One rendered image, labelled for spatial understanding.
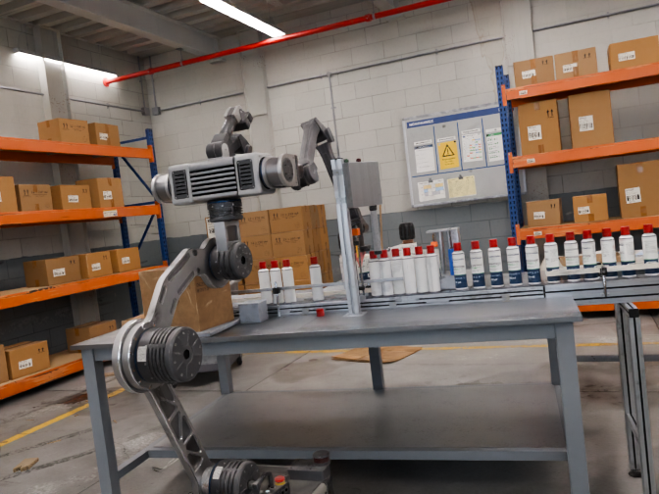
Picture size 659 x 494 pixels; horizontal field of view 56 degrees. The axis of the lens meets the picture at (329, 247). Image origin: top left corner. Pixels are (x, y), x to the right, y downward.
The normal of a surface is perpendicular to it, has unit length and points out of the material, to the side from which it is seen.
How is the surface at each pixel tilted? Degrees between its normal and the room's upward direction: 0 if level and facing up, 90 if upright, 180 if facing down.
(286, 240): 89
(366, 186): 90
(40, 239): 90
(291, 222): 90
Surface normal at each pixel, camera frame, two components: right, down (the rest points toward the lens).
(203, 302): 0.88, -0.08
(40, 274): -0.40, 0.10
